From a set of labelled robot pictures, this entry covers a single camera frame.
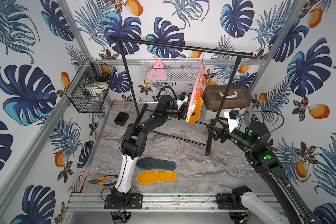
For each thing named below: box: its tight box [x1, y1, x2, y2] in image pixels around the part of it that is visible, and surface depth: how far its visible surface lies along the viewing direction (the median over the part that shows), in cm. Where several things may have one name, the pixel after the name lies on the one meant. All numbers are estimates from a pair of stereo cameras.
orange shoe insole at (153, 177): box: [136, 170, 177, 185], surface depth 85 cm
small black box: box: [113, 111, 130, 127], surface depth 110 cm
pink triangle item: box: [145, 59, 168, 81], surface depth 92 cm
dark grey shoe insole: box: [135, 157, 177, 171], surface depth 90 cm
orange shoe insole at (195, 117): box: [188, 95, 203, 124], surface depth 83 cm
